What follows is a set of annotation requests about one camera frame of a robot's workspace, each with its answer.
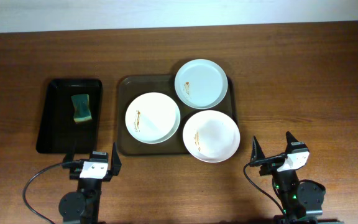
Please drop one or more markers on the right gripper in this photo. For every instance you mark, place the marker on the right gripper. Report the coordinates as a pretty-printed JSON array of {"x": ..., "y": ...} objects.
[{"x": 269, "y": 168}]

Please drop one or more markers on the green and yellow sponge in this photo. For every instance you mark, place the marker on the green and yellow sponge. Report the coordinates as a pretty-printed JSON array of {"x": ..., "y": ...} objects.
[{"x": 81, "y": 104}]

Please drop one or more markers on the brown translucent serving tray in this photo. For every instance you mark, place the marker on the brown translucent serving tray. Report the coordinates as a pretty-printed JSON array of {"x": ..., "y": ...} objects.
[{"x": 130, "y": 88}]

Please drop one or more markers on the white plate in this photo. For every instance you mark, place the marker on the white plate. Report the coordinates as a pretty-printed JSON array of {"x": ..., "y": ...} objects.
[
  {"x": 152, "y": 118},
  {"x": 211, "y": 136}
]

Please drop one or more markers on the pale grey plate top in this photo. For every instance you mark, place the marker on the pale grey plate top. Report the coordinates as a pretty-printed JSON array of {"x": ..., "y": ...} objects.
[{"x": 201, "y": 84}]

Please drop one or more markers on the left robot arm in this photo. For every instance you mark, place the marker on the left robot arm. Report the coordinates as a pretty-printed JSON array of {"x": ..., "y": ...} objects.
[{"x": 82, "y": 205}]

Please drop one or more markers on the black rectangular sponge tray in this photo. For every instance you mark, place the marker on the black rectangular sponge tray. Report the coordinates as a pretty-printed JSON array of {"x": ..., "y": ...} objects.
[{"x": 58, "y": 131}]

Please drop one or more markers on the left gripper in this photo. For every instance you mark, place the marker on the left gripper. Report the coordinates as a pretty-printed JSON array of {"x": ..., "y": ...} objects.
[{"x": 115, "y": 165}]

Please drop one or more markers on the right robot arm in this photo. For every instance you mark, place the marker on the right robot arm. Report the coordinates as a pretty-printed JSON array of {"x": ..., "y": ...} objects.
[{"x": 300, "y": 201}]

